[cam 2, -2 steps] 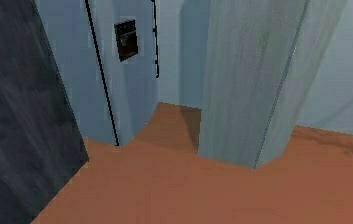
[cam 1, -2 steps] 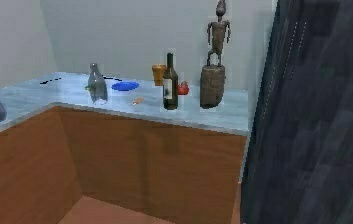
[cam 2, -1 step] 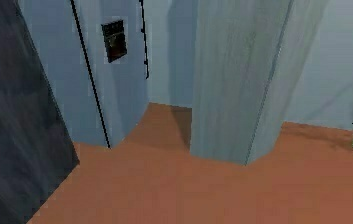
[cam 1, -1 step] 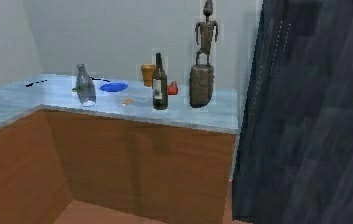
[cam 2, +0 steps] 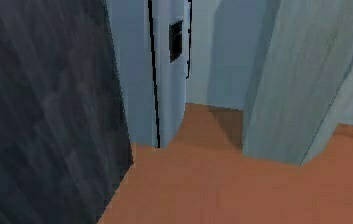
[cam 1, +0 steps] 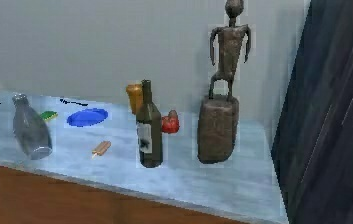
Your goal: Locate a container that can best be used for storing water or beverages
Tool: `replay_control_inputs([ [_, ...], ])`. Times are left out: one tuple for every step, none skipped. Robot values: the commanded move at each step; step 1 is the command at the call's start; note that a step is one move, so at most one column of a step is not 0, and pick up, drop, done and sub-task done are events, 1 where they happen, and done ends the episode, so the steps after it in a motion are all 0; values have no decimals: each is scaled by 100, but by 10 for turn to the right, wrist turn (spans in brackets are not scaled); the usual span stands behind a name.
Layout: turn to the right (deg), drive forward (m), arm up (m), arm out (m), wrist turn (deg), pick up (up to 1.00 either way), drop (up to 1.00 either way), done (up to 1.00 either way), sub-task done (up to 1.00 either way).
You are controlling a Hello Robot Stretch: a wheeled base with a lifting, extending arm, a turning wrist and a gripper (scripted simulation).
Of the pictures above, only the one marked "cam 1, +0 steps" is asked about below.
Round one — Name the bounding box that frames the dark green wine bottle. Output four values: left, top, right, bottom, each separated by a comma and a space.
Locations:
135, 79, 164, 169

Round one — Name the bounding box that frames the orange cup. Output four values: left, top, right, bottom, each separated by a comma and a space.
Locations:
125, 83, 144, 116

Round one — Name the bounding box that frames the brown figure statue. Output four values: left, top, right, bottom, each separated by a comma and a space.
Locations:
197, 0, 252, 165

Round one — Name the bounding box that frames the blue plate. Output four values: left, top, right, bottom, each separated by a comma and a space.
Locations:
66, 107, 110, 128

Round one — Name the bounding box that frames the green sponge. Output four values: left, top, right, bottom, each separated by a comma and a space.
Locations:
39, 110, 59, 122

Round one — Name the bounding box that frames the brown wooden counter cabinet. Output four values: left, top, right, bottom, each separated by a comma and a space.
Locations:
0, 161, 252, 224

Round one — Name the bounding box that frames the black fridge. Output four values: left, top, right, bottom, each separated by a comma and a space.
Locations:
270, 0, 353, 224

